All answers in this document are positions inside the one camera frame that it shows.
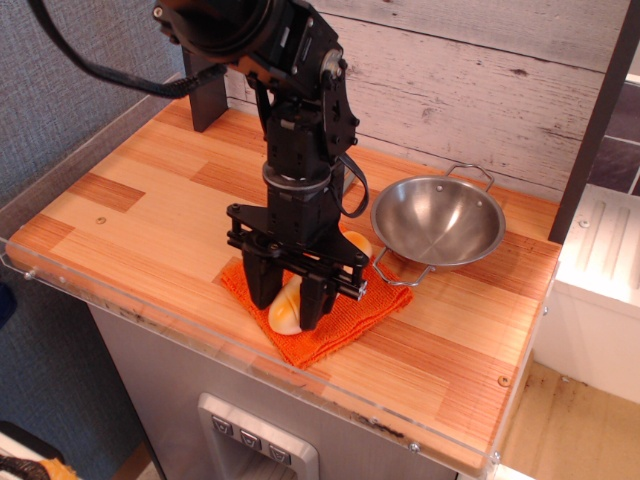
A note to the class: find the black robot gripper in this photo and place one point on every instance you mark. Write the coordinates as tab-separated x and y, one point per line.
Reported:
298	231

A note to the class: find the toy hot dog bun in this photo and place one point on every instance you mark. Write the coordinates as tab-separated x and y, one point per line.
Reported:
284	312

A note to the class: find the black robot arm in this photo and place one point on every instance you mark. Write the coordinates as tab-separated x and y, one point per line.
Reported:
292	59

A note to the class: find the orange knitted cloth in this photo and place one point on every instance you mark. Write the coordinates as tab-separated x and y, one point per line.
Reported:
347	321

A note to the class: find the silver dispenser panel with buttons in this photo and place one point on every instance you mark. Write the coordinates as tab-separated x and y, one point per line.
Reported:
245	444

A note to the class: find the clear acrylic table guard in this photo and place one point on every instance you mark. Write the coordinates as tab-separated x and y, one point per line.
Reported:
440	372

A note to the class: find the orange object bottom left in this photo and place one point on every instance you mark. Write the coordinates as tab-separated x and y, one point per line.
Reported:
56	470

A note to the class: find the white ridged side counter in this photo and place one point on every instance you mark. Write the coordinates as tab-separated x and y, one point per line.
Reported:
590	329

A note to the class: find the steel bowl with handles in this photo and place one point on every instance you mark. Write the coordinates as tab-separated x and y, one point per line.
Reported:
438	221

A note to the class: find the dark grey left post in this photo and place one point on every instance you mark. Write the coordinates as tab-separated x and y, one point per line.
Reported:
208	102

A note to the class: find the dark grey post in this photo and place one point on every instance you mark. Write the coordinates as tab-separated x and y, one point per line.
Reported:
208	102
604	107

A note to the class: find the dark grey right post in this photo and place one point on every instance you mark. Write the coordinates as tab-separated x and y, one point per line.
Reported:
604	107

